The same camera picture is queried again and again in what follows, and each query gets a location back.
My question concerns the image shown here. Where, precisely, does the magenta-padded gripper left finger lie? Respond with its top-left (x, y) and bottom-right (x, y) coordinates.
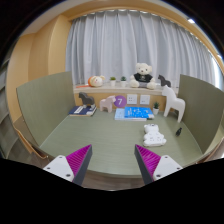
top-left (43, 144), bottom-right (94, 187)

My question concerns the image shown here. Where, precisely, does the pale blue book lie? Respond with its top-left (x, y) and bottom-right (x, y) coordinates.
top-left (114, 107), bottom-right (148, 122)

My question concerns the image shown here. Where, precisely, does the white bear-shaped power strip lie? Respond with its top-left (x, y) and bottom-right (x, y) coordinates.
top-left (142, 123), bottom-right (167, 148)

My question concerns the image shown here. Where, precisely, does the cream teddy bear, black shirt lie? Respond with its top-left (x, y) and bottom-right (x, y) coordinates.
top-left (129, 62), bottom-right (157, 90)

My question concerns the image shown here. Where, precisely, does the round purple number sign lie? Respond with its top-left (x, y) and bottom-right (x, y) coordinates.
top-left (113, 94), bottom-right (128, 109)

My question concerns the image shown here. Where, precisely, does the wooden chair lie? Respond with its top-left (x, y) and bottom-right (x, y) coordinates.
top-left (13, 124), bottom-right (51, 161)

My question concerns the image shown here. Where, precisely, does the dark grey horse figurine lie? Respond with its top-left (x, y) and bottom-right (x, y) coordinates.
top-left (78, 91), bottom-right (96, 108)

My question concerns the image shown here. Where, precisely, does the light grey curtain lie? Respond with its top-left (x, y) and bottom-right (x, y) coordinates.
top-left (65, 9), bottom-right (223, 89)

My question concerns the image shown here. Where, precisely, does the green desk partition panel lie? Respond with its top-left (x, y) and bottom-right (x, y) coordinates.
top-left (177, 73), bottom-right (224, 154)
top-left (15, 70), bottom-right (77, 148)

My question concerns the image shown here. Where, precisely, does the orange and cream plush toy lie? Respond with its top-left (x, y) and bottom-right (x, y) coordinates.
top-left (87, 75), bottom-right (106, 88)

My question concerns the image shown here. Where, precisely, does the black horse figurine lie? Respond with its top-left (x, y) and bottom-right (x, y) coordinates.
top-left (157, 74), bottom-right (172, 88)

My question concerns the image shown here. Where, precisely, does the pink horse figurine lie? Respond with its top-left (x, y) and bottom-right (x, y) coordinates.
top-left (99, 95), bottom-right (117, 114)

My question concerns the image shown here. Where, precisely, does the large white horse figurine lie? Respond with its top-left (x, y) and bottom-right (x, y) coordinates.
top-left (161, 84), bottom-right (186, 124)

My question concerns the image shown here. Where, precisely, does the light wooden ledge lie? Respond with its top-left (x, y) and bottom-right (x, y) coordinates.
top-left (73, 83), bottom-right (179, 113)

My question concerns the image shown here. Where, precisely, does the white wall socket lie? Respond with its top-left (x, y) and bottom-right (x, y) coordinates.
top-left (139, 94), bottom-right (151, 106)
top-left (126, 93), bottom-right (138, 105)

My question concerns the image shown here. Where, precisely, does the dark blue book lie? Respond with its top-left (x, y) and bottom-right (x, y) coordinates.
top-left (68, 105), bottom-right (98, 117)

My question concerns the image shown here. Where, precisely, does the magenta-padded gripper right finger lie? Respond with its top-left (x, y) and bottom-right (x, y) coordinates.
top-left (134, 144), bottom-right (183, 186)

